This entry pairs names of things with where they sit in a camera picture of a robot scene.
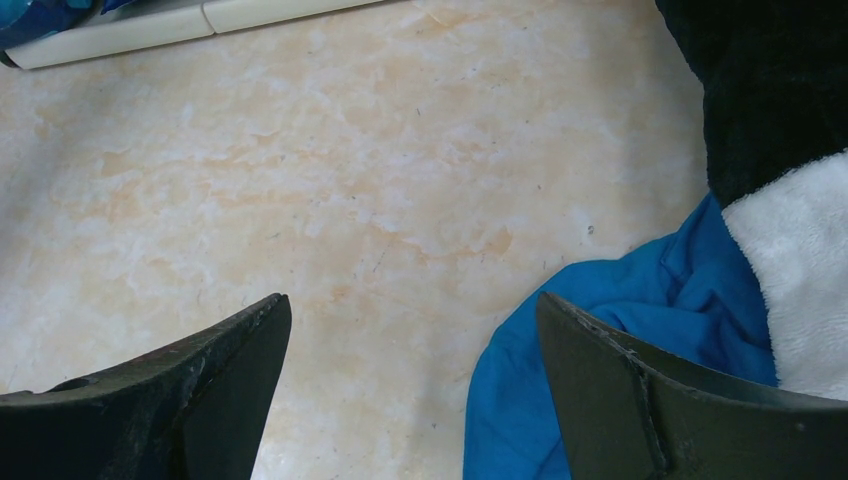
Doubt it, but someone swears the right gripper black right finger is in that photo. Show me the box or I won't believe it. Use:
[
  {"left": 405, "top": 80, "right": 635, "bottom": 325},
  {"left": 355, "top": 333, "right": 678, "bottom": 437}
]
[{"left": 536, "top": 293, "right": 847, "bottom": 479}]

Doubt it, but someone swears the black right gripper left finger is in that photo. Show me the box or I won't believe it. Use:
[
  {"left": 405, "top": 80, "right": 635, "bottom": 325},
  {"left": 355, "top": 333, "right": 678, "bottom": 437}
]
[{"left": 1, "top": 293, "right": 292, "bottom": 479}]

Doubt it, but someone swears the cream three-tier shelf rack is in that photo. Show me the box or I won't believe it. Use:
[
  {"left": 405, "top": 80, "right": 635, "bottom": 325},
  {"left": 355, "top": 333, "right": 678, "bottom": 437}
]
[{"left": 1, "top": 0, "right": 372, "bottom": 70}]

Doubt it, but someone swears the blue candy bag on shelf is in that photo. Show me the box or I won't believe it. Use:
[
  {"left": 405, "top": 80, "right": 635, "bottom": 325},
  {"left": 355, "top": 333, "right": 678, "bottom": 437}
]
[{"left": 1, "top": 0, "right": 133, "bottom": 50}]

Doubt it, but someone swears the blue cloth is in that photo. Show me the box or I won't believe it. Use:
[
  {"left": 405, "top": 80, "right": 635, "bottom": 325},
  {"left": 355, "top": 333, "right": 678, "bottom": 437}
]
[{"left": 463, "top": 195, "right": 777, "bottom": 479}]

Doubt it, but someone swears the black white checkered pillow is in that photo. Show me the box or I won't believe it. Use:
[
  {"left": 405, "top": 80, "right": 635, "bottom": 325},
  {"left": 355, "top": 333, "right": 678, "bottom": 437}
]
[{"left": 654, "top": 0, "right": 848, "bottom": 403}]

